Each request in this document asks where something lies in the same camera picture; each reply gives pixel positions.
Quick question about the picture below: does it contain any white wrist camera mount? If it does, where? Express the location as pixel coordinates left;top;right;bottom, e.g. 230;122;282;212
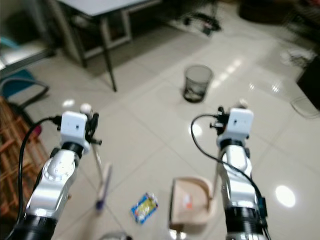
224;107;255;144
60;110;91;149

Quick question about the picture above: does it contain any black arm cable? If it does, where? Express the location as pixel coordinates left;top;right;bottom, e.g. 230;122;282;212
18;115;64;217
190;114;267;212

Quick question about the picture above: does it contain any white and dark clutter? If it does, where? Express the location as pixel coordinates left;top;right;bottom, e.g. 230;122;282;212
282;47;316;69

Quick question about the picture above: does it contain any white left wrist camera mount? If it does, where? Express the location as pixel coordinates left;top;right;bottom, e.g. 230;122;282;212
60;110;91;149

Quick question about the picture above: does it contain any broom with white knob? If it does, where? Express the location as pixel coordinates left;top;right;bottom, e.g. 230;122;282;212
79;102;114;211

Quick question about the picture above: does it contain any black cable tangle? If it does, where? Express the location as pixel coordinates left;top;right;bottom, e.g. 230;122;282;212
172;10;217;37

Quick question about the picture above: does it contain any brown wooden slatted rack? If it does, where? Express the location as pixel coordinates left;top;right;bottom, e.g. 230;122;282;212
0;97;32;219

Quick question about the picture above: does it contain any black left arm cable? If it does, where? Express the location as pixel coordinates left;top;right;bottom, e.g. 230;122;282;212
18;115;64;217

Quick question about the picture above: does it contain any beige long-handled dustpan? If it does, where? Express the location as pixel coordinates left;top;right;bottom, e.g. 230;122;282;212
168;98;251;234

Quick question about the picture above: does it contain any grey round object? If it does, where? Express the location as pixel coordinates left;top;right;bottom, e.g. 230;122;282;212
97;231;129;240

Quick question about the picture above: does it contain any black cabinet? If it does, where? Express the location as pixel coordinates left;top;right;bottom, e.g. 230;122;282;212
296;56;320;110

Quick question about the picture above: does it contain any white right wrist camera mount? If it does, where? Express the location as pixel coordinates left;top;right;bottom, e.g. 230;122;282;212
224;107;255;144

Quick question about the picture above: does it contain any blue chair with grey frame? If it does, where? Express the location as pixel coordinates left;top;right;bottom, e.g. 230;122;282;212
0;68;51;109

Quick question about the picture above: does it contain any dark bulky object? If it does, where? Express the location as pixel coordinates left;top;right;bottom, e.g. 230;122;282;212
237;0;297;24

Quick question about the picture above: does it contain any black mesh wastebasket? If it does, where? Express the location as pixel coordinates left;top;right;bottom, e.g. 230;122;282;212
183;64;215;104

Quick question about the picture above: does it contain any white floor cable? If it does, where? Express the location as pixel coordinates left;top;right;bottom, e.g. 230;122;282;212
290;95;320;120

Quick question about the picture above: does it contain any grey table with metal legs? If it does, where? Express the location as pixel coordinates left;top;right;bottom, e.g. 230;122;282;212
52;0;154;94

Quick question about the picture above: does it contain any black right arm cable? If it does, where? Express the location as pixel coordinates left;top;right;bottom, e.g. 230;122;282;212
190;114;267;212

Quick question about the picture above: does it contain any light blue plastic chair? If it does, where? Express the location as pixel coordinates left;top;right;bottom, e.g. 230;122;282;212
0;35;14;57

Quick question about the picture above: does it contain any blue yellow snack packet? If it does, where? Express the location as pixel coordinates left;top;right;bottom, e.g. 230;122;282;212
130;192;160;225

